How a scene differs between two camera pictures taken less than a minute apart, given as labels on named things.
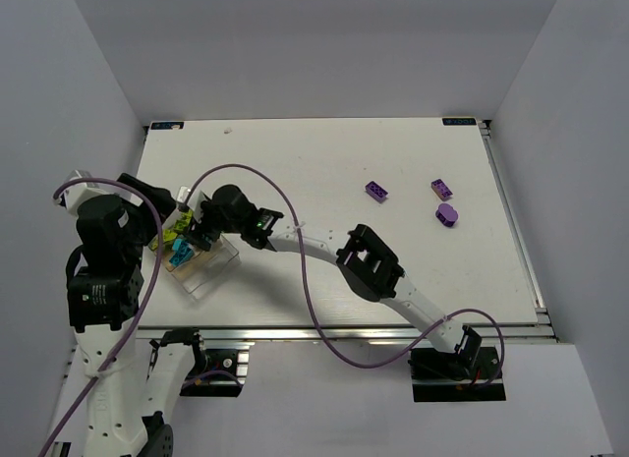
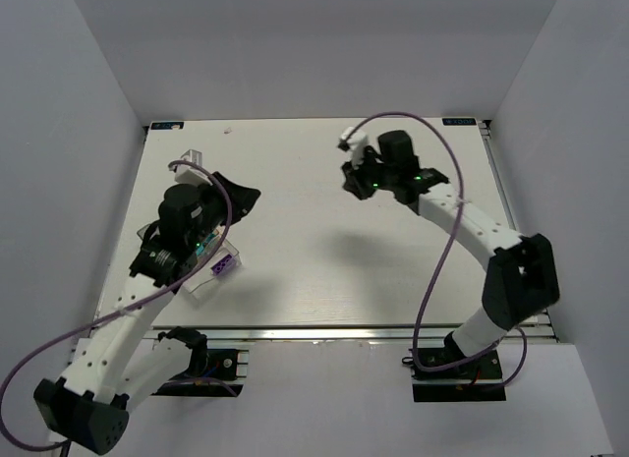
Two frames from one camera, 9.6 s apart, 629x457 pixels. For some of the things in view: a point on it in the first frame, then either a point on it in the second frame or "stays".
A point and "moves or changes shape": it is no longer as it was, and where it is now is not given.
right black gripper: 200,229 -> 358,177
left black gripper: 160,213 -> 228,197
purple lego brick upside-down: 375,191 moves or changes shape
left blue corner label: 167,126 stays
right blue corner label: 468,121 stays
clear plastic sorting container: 204,269 stays
